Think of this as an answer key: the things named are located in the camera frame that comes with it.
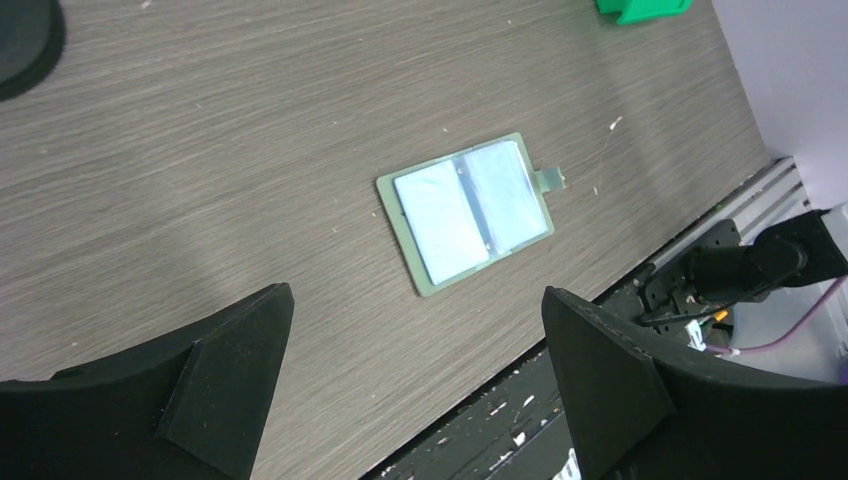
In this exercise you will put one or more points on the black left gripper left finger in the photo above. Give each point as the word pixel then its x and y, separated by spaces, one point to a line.
pixel 189 404

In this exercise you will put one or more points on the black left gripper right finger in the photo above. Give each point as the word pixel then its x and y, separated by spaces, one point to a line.
pixel 639 406

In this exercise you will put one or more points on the mint green card holder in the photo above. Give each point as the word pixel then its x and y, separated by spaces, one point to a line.
pixel 455 215

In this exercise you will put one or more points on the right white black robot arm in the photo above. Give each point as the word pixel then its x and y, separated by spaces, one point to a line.
pixel 793 253

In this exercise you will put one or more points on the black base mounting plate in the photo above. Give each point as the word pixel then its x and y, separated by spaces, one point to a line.
pixel 500 419

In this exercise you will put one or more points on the green plastic bin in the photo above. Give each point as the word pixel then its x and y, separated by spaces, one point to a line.
pixel 637 11

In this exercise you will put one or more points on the aluminium frame rail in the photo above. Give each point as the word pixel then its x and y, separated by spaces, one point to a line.
pixel 772 195

